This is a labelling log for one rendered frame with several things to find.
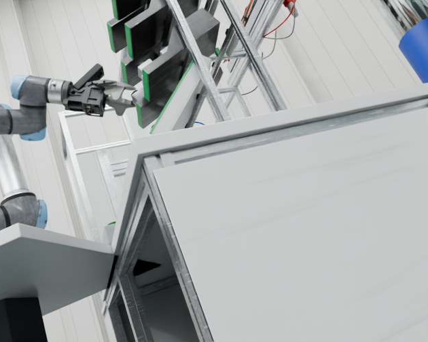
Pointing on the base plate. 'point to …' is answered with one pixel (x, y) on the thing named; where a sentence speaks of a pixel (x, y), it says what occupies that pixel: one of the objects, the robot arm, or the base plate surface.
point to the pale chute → (181, 102)
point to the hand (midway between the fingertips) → (134, 95)
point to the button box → (108, 234)
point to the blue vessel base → (424, 48)
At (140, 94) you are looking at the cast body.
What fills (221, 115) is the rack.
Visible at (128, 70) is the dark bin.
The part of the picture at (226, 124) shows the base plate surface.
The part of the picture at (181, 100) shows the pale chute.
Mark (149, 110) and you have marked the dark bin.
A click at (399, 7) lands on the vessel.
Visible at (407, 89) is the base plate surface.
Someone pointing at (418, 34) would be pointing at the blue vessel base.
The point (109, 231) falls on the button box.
